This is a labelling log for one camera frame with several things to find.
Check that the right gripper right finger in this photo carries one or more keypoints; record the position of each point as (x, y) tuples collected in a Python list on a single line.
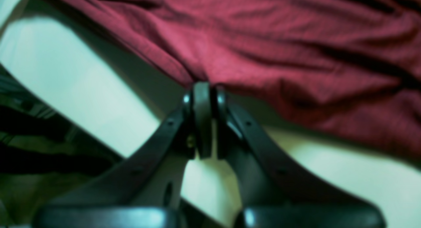
[(275, 190)]

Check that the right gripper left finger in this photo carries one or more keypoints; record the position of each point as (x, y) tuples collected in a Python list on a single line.
[(144, 190)]

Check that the dark red t-shirt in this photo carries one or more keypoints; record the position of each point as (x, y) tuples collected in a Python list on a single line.
[(348, 68)]

